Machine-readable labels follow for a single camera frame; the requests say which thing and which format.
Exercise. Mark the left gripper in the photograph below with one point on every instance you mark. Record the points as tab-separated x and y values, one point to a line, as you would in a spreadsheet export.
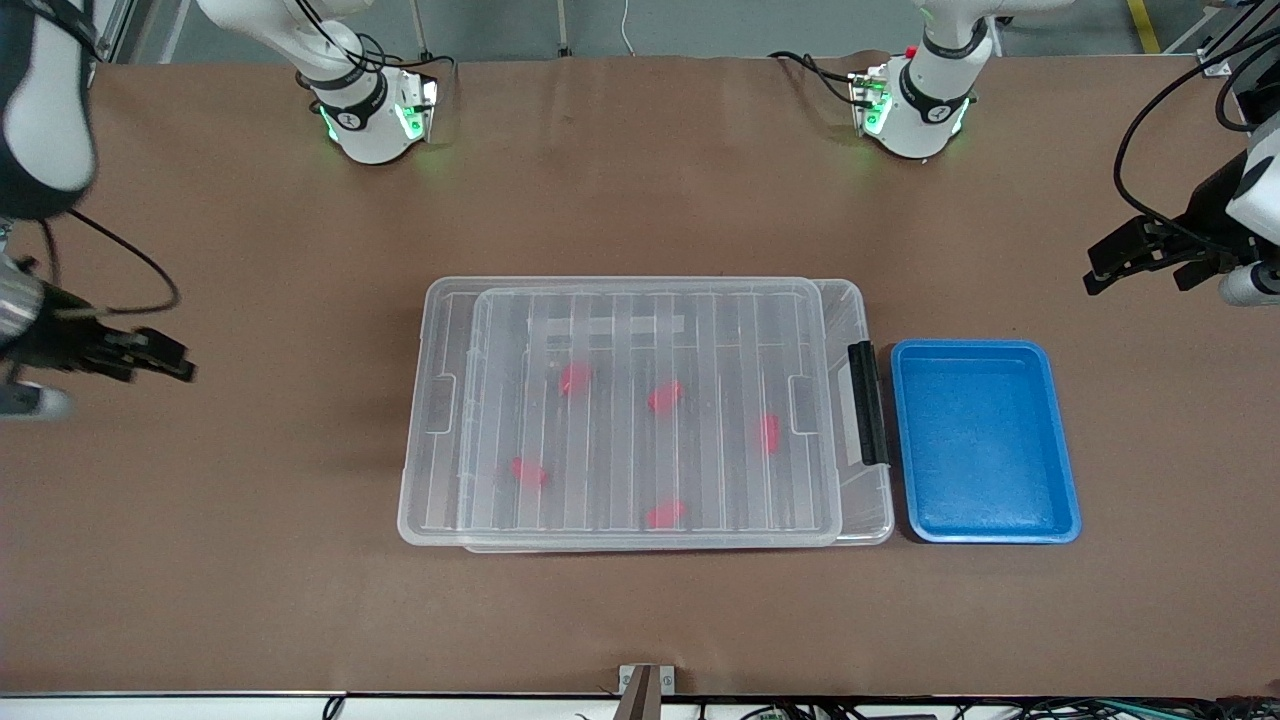
1208	215

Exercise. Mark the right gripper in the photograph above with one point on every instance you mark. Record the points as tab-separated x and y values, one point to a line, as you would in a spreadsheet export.
55	343

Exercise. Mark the red block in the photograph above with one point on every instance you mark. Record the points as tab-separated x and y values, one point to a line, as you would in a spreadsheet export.
768	433
575	378
665	514
665	397
528	472

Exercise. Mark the clear plastic box lid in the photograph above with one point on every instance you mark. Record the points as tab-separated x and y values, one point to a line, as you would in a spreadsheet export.
620	330

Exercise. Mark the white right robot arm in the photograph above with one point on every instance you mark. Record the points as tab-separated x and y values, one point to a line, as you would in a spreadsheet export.
360	130

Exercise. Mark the clear plastic storage box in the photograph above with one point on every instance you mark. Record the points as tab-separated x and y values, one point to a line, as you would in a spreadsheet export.
862	520

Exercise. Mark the brown table cover sheet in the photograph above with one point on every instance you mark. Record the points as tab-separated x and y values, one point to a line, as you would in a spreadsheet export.
250	600

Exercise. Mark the blue plastic tray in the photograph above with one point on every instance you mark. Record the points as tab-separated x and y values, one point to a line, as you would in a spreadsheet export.
985	450

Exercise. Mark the thin metal stand leg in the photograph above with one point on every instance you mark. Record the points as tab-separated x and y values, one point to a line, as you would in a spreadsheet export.
562	30
420	30

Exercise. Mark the aluminium frame profile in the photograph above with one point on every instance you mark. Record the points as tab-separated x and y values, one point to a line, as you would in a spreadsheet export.
1225	60

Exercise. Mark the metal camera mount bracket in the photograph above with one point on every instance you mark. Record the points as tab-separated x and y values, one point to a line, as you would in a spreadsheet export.
645	690

